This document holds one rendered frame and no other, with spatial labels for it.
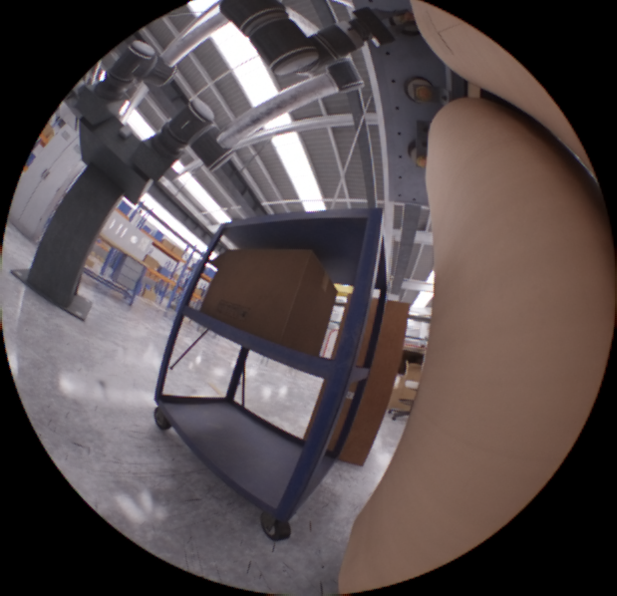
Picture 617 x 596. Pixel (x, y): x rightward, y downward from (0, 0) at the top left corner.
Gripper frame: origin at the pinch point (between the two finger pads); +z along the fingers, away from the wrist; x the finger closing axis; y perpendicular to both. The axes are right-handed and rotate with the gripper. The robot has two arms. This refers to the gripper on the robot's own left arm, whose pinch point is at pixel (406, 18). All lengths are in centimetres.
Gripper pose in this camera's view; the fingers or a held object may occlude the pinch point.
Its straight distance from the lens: 73.2
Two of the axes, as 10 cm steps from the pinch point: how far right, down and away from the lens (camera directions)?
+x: 6.0, 4.3, 6.8
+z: 7.9, -1.8, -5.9
